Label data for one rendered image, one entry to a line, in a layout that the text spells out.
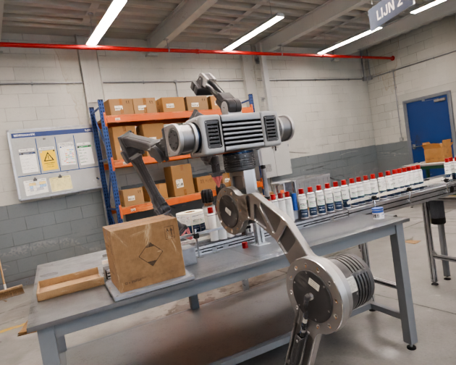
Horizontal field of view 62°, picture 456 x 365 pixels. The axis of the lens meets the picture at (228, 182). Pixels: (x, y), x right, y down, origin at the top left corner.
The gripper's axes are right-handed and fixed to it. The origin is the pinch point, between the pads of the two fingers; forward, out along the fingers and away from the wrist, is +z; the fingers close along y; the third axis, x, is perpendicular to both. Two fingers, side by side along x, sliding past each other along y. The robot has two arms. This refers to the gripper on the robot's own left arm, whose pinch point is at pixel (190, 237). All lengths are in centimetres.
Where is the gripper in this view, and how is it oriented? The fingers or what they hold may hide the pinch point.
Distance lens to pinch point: 223.0
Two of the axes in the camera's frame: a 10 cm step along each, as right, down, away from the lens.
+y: -4.3, 0.2, 9.0
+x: -5.9, 7.5, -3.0
